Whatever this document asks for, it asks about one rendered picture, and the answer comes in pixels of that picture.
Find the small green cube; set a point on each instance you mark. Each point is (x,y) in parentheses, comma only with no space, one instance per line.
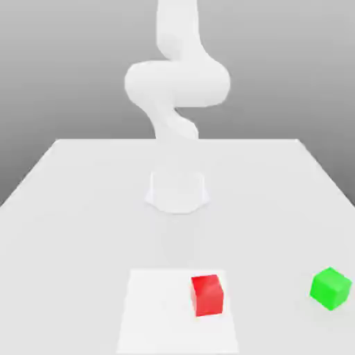
(330,288)

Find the small red cube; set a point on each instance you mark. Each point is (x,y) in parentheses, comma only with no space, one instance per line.
(208,296)

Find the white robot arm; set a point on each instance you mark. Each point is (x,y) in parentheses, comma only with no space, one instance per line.
(177,83)

